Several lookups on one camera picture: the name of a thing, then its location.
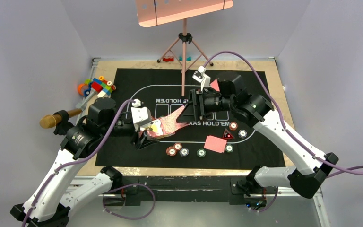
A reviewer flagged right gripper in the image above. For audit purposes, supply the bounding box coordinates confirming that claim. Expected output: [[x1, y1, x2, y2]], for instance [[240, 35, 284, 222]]
[[176, 88, 235, 122]]

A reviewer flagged playing card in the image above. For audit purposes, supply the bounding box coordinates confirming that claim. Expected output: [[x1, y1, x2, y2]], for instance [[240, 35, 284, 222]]
[[204, 136, 227, 153], [159, 105, 189, 135], [210, 79, 220, 92]]

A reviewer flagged blue poker chip stack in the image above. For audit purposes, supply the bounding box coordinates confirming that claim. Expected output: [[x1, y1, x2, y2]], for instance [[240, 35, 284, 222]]
[[179, 148, 189, 157]]

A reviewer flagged green poker chip stack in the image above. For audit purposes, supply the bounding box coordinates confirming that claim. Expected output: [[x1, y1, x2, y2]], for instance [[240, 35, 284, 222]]
[[197, 148, 206, 157]]

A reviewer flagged red poker chip stack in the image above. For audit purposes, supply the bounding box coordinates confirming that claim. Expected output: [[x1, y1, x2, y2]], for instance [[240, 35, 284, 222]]
[[166, 146, 177, 156]]

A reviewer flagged black red all-in triangle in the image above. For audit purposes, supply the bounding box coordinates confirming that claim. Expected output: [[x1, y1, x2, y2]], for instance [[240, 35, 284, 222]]
[[222, 129, 235, 140]]

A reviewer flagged playing card deck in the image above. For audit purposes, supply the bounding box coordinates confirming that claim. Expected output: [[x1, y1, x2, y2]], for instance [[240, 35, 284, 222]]
[[140, 119, 175, 139]]

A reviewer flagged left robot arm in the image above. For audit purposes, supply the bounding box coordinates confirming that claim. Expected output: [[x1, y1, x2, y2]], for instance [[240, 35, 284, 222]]
[[10, 98, 153, 227]]

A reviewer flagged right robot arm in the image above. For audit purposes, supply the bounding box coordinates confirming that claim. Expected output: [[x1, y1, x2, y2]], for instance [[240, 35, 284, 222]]
[[176, 66, 338, 199]]

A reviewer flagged black poker table mat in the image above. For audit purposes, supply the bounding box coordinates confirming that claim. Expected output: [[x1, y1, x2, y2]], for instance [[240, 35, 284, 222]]
[[95, 69, 285, 170]]

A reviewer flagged colourful toy block stack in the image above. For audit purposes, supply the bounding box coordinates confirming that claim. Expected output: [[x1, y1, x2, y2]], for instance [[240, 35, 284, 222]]
[[84, 76, 116, 98]]

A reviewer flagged red toy block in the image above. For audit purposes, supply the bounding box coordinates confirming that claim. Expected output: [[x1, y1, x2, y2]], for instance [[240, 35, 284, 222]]
[[162, 55, 174, 62]]

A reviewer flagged orange tape roll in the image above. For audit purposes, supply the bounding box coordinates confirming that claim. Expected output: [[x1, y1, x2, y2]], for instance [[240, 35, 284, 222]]
[[77, 84, 90, 97]]

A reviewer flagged gold microphone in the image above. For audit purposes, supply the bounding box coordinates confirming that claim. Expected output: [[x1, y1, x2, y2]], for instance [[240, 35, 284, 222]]
[[39, 108, 82, 129]]

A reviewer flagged pink music stand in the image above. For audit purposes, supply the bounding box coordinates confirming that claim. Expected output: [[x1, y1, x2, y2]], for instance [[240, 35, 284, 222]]
[[135, 0, 234, 97]]

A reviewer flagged aluminium rail frame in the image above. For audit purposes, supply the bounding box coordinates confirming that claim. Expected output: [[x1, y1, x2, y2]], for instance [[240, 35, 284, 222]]
[[37, 57, 331, 227]]

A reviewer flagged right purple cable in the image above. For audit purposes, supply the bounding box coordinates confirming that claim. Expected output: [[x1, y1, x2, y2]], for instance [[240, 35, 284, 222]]
[[204, 51, 363, 214]]

